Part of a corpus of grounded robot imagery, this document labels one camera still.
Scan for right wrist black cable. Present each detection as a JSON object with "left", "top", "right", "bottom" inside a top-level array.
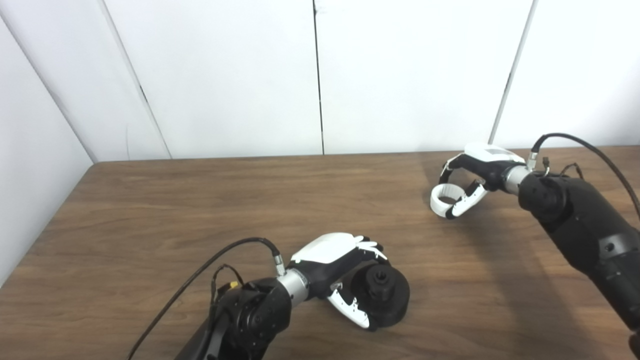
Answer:
[{"left": 526, "top": 133, "right": 640, "bottom": 221}]

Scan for right thin black wires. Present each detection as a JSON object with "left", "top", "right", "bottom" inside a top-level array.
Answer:
[{"left": 540, "top": 157, "right": 585, "bottom": 181}]

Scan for round black plastic part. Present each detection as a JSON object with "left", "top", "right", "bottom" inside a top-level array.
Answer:
[{"left": 350, "top": 265, "right": 411, "bottom": 329}]

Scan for left thin wires yellow connector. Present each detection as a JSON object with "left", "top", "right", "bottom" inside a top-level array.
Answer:
[{"left": 210, "top": 264, "right": 246, "bottom": 306}]

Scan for white toothed plastic ring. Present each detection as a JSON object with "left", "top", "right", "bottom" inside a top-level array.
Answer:
[{"left": 430, "top": 184, "right": 468, "bottom": 218}]

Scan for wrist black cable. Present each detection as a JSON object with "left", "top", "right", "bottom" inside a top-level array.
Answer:
[
  {"left": 526, "top": 133, "right": 640, "bottom": 221},
  {"left": 127, "top": 237, "right": 287, "bottom": 360}
]

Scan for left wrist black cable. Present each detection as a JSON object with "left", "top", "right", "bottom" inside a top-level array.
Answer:
[{"left": 127, "top": 237, "right": 287, "bottom": 360}]

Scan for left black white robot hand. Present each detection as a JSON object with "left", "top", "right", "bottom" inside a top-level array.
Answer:
[{"left": 290, "top": 232, "right": 388, "bottom": 331}]

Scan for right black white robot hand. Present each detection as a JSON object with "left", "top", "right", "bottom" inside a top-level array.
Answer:
[{"left": 438, "top": 142, "right": 527, "bottom": 220}]

